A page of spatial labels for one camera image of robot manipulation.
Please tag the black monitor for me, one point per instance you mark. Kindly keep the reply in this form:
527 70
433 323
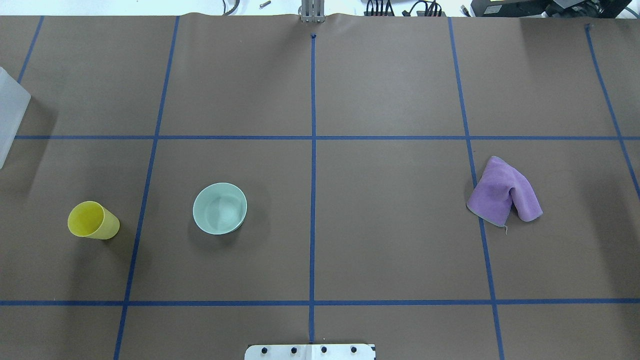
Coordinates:
600 9

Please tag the purple microfiber cloth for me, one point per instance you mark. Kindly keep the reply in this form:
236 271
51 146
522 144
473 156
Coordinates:
502 187

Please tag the black power strip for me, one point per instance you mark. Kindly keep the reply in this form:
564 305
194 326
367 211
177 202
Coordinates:
404 8

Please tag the mint green bowl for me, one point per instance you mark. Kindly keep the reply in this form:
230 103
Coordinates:
220 208

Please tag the aluminium frame post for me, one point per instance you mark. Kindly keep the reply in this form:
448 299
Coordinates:
312 11

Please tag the yellow plastic cup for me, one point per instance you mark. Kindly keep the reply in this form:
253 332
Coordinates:
90 220

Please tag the clear plastic bin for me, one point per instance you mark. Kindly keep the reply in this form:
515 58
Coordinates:
14 100

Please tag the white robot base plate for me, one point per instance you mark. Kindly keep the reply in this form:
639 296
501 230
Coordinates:
328 351

